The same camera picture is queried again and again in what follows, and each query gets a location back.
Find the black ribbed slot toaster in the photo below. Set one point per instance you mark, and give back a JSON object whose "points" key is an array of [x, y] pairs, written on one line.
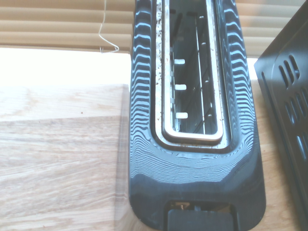
{"points": [[192, 168]]}

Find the wide beige window blinds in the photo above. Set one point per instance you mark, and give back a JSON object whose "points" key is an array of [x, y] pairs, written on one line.
{"points": [[60, 26]]}

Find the black microwave oven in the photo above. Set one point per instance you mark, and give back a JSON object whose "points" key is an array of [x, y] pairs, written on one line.
{"points": [[288, 108]]}

